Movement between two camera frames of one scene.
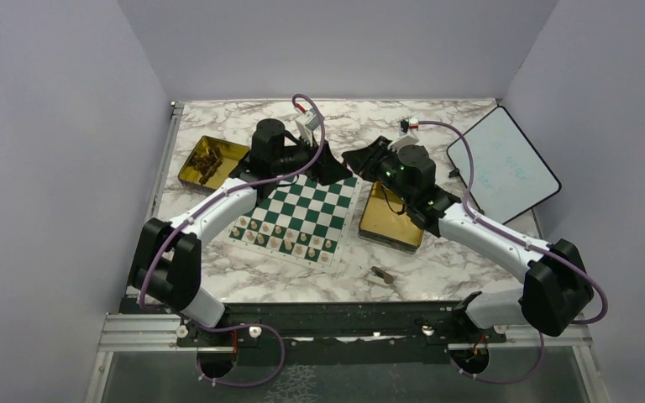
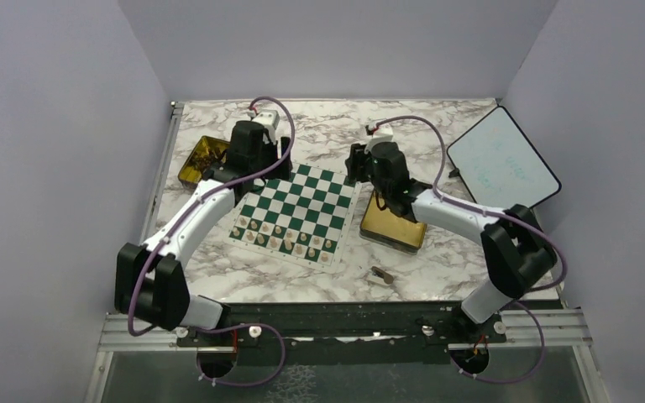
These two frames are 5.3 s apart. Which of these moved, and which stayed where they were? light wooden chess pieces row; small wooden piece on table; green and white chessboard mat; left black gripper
Moved: left black gripper
Stayed: small wooden piece on table; light wooden chess pieces row; green and white chessboard mat
